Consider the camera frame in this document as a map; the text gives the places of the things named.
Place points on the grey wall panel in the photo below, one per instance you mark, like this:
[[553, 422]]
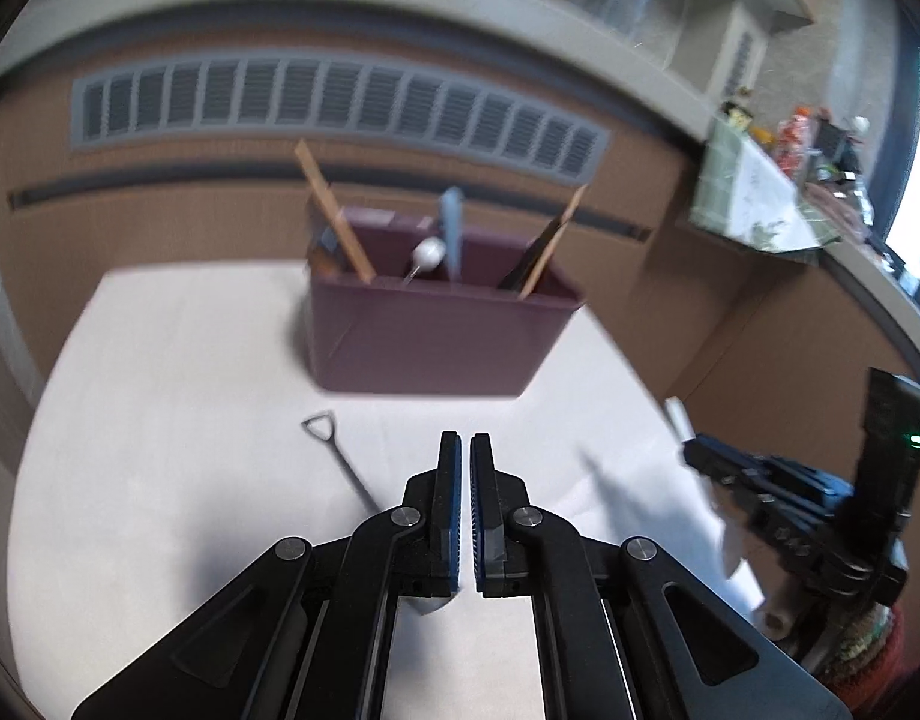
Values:
[[742, 52]]

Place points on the white spoon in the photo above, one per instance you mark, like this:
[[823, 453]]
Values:
[[432, 253]]

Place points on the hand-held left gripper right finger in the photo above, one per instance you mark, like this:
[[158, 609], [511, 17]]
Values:
[[478, 510]]

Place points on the grey vent grille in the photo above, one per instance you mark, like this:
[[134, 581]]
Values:
[[340, 101]]

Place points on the grey-blue plastic spoon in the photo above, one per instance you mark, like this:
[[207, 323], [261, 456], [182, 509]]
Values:
[[451, 232]]

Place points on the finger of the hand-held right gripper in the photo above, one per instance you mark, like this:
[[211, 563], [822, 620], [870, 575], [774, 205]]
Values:
[[730, 457], [760, 514]]

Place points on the maroon utensil box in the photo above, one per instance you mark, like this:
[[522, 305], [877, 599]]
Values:
[[430, 337]]

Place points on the orange bottle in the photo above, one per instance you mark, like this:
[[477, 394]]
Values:
[[793, 135]]

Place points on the dark utensil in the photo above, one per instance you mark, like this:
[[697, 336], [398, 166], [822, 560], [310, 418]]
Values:
[[527, 262]]

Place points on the dark bottle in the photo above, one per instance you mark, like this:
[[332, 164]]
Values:
[[737, 116]]

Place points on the metal shovel-shaped spoon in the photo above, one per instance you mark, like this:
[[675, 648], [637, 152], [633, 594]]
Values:
[[347, 472]]

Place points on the bright window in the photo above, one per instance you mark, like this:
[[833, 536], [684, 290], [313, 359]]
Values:
[[917, 150]]

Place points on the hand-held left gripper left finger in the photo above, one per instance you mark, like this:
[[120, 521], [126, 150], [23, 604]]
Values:
[[451, 510]]

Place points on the light wooden stick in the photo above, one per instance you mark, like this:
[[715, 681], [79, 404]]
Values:
[[332, 202], [321, 229], [557, 236]]

